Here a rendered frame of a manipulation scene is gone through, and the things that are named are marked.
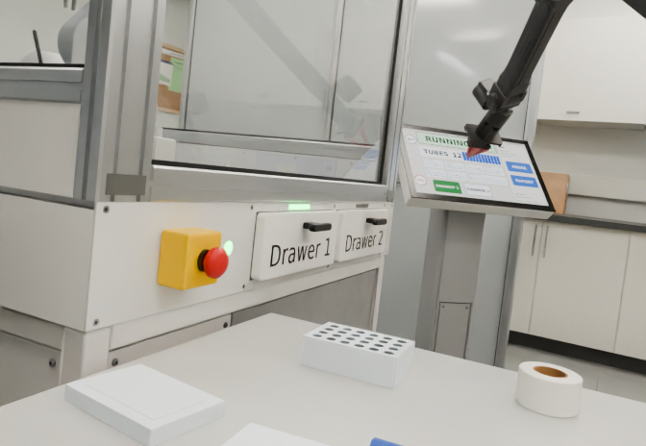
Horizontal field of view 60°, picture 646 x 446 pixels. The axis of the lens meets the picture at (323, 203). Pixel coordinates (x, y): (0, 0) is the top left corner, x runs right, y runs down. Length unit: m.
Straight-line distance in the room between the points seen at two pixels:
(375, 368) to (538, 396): 0.19
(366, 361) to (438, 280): 1.23
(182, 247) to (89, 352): 0.16
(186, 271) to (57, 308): 0.15
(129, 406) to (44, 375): 0.22
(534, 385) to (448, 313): 1.26
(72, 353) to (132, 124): 0.27
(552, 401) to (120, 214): 0.53
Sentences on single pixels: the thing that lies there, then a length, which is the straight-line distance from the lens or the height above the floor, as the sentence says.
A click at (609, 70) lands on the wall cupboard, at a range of 4.27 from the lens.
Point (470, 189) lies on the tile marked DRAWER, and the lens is 1.82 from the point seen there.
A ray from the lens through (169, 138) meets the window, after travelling 0.75.
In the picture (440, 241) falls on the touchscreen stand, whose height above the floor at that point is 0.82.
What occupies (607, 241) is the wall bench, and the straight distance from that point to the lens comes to 3.85.
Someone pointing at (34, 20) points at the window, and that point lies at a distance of 0.79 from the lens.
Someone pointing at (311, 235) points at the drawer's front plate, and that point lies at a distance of 1.05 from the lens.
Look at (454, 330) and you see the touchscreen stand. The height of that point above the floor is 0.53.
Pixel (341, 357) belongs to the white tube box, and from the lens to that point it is 0.70.
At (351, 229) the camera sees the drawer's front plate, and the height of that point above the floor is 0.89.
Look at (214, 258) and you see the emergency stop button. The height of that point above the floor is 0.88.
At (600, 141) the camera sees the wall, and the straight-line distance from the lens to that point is 4.55.
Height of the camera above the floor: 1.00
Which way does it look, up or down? 3 degrees down
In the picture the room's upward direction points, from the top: 6 degrees clockwise
